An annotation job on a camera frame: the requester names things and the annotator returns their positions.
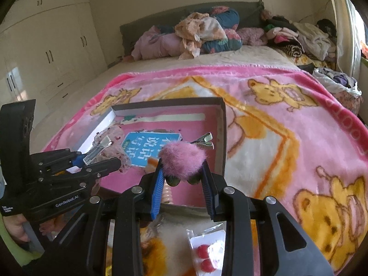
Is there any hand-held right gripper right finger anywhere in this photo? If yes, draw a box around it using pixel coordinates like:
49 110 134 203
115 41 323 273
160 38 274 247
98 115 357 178
200 161 335 276

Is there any glitter hair clip clear packet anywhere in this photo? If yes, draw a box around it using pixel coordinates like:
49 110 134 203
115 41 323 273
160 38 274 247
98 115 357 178
83 125 133 175

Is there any pink printed bear blanket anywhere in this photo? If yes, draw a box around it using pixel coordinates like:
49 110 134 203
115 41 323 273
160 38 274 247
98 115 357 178
42 66 368 276

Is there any red earrings card packet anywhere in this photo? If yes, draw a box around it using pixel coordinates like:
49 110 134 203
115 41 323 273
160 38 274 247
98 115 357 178
186 228 227 274

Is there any small pink plush garment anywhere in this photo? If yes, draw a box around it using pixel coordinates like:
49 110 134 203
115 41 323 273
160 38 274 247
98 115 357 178
237 27 268 47

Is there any pile of clothes and pillows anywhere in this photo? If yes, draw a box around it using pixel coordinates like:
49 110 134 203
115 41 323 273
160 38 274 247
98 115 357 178
119 0 265 56

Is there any cream wardrobe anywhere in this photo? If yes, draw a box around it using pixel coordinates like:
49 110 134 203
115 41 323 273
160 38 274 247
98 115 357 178
0 0 109 121

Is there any white plastic bag of clothes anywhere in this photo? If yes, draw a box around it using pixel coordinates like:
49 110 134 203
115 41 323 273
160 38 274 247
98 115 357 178
312 67 362 98

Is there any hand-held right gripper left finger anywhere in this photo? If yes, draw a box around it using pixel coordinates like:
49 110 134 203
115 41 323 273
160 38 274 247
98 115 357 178
32 165 167 276

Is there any window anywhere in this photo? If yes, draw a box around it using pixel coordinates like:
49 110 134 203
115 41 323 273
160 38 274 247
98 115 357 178
353 6 368 61

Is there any white curtain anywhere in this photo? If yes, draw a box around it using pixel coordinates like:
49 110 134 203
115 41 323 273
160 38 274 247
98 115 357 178
325 0 363 78

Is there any person's left hand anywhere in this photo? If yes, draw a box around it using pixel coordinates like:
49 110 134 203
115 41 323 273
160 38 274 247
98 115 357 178
4 215 31 243

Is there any bed with beige sheet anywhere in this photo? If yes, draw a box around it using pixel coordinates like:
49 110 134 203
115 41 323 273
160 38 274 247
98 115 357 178
29 44 360 156

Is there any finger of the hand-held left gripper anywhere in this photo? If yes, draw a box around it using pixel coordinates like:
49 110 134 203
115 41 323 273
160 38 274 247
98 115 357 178
40 158 122 192
37 149 87 173

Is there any peach floral cloth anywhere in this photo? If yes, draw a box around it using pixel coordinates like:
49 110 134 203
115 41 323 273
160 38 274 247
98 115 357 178
174 12 228 60

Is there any dark blue floral quilt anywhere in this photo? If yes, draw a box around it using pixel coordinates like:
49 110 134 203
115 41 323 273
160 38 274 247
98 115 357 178
157 7 243 54

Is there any person's left forearm green sleeve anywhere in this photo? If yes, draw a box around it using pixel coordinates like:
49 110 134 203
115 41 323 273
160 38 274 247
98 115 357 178
0 216 39 266

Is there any pink fluffy hair clip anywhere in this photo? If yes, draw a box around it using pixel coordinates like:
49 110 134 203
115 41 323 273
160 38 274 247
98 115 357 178
158 132 215 186

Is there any cardboard box pink inside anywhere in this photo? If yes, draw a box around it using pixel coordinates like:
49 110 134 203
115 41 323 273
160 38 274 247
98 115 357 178
76 97 228 211

